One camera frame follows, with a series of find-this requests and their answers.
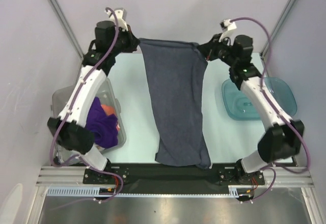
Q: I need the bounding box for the purple towel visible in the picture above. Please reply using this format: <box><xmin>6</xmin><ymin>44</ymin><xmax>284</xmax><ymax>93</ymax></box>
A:
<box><xmin>86</xmin><ymin>97</ymin><xmax>118</xmax><ymax>149</ymax></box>

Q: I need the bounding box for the grey towel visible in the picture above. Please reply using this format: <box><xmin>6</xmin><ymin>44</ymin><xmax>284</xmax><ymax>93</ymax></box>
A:
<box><xmin>140</xmin><ymin>38</ymin><xmax>211</xmax><ymax>169</ymax></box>

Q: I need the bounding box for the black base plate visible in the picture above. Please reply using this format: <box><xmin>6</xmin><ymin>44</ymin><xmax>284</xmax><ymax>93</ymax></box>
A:
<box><xmin>52</xmin><ymin>155</ymin><xmax>297</xmax><ymax>194</ymax></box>

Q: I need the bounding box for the white slotted cable duct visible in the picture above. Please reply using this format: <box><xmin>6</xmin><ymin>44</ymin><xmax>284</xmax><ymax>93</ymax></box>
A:
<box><xmin>46</xmin><ymin>186</ymin><xmax>239</xmax><ymax>198</ymax></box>

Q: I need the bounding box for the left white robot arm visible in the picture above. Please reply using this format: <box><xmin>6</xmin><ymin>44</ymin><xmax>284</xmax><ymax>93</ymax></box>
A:
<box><xmin>47</xmin><ymin>20</ymin><xmax>139</xmax><ymax>183</ymax></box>

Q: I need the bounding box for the orange towel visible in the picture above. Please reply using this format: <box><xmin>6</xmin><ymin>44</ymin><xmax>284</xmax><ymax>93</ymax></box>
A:
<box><xmin>100</xmin><ymin>104</ymin><xmax>120</xmax><ymax>132</ymax></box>

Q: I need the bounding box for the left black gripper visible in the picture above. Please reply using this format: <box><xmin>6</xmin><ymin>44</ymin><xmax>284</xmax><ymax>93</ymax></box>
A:
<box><xmin>109</xmin><ymin>24</ymin><xmax>140</xmax><ymax>56</ymax></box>

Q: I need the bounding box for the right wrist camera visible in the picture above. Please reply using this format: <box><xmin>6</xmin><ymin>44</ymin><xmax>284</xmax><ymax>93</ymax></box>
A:
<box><xmin>219</xmin><ymin>19</ymin><xmax>237</xmax><ymax>42</ymax></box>

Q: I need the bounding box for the right aluminium frame post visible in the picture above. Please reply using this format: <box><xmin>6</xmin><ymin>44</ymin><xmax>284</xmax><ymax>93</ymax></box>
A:
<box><xmin>270</xmin><ymin>0</ymin><xmax>297</xmax><ymax>41</ymax></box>

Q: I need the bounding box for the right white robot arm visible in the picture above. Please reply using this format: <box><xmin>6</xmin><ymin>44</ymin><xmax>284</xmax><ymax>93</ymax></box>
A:
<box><xmin>197</xmin><ymin>34</ymin><xmax>304</xmax><ymax>184</ymax></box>

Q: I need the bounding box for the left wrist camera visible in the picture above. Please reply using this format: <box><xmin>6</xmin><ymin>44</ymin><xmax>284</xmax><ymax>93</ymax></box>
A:
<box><xmin>114</xmin><ymin>8</ymin><xmax>128</xmax><ymax>30</ymax></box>

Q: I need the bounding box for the left aluminium frame post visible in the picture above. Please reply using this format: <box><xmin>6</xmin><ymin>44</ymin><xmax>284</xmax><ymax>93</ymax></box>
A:
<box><xmin>48</xmin><ymin>0</ymin><xmax>84</xmax><ymax>59</ymax></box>

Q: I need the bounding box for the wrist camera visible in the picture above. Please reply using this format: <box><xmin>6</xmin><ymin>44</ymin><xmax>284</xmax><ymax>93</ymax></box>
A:
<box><xmin>219</xmin><ymin>19</ymin><xmax>237</xmax><ymax>42</ymax></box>
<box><xmin>114</xmin><ymin>8</ymin><xmax>128</xmax><ymax>30</ymax></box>

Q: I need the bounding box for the teal plastic tray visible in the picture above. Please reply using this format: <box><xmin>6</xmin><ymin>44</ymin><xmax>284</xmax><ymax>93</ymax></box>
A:
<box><xmin>215</xmin><ymin>77</ymin><xmax>297</xmax><ymax>121</ymax></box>

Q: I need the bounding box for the clear plastic bin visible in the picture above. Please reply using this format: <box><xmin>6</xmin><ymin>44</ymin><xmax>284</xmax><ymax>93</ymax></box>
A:
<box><xmin>52</xmin><ymin>78</ymin><xmax>126</xmax><ymax>163</ymax></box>

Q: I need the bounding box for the aluminium frame post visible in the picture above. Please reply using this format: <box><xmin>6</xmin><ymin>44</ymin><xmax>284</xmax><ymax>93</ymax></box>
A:
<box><xmin>48</xmin><ymin>0</ymin><xmax>84</xmax><ymax>59</ymax></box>
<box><xmin>270</xmin><ymin>0</ymin><xmax>297</xmax><ymax>41</ymax></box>

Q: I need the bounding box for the aluminium front rail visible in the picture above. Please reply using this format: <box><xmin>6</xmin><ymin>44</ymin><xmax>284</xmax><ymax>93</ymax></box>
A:
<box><xmin>37</xmin><ymin>163</ymin><xmax>314</xmax><ymax>187</ymax></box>

